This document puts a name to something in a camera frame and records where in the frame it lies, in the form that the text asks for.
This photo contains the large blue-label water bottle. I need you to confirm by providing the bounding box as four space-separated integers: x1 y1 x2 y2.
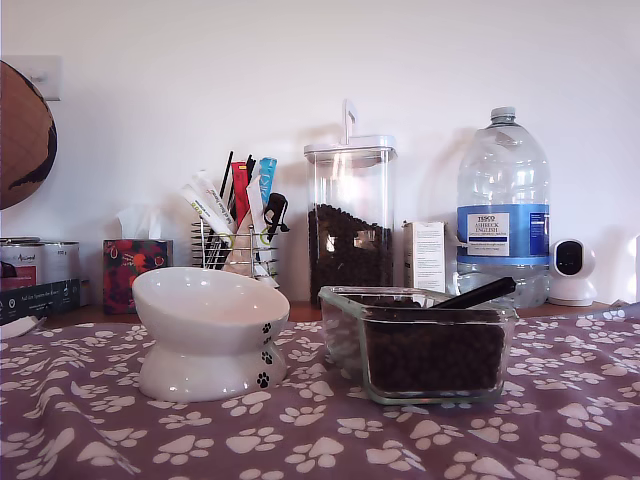
452 105 552 310

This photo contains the dark green flat box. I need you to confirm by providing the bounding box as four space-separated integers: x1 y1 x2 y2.
0 277 82 326

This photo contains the chrome wire holder basket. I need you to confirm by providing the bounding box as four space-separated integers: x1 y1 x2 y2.
191 219 281 289

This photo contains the thin black straw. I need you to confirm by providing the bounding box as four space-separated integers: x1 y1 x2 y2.
218 149 235 201

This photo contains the black plastic measuring spoon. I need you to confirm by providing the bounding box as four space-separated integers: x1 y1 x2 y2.
428 276 517 311

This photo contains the tall clear white-lidded storage jar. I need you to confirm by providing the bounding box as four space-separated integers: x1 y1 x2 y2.
303 98 399 307

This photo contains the white sachet with dark text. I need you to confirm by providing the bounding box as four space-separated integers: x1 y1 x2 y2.
192 168 234 234

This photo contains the white printed carton box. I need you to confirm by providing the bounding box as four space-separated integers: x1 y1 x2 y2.
402 220 448 295

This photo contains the small white round camera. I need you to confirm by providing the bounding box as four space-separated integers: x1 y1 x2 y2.
547 238 599 307

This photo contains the red stick sachet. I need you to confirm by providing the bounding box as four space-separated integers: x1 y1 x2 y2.
230 159 254 229

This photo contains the floral red tissue box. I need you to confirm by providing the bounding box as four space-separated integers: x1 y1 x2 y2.
102 238 175 316

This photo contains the white ceramic paw-print cat bowl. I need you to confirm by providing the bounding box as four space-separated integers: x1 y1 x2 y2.
131 266 292 404

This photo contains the purple paw-print tablecloth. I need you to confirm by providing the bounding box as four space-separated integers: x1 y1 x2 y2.
0 301 640 480

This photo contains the round brown cork disc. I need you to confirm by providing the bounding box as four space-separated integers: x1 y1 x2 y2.
0 59 59 211

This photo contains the rectangular clear glass container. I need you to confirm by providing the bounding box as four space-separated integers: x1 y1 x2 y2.
318 284 519 406

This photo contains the white wall switch plate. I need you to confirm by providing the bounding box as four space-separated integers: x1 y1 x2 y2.
2 53 64 102

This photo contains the white sachet with green print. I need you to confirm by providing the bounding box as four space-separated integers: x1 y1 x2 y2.
180 182 236 249

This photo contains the brown cat food kibble mass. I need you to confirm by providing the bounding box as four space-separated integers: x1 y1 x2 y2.
307 202 395 305
324 294 506 396

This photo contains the white paper tissue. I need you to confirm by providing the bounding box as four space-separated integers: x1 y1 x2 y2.
114 203 164 241

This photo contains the plain white stick sachet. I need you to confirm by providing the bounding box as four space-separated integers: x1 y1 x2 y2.
244 173 267 236

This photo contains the white flat dish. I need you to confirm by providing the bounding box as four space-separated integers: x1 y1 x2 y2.
0 314 47 341

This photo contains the plain silver tin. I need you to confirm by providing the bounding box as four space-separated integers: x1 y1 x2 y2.
42 240 81 283

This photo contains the blue stick sachet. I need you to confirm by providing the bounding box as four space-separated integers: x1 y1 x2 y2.
257 156 279 206

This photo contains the silver tin with maroon label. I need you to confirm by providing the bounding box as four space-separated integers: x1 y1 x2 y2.
0 237 45 292

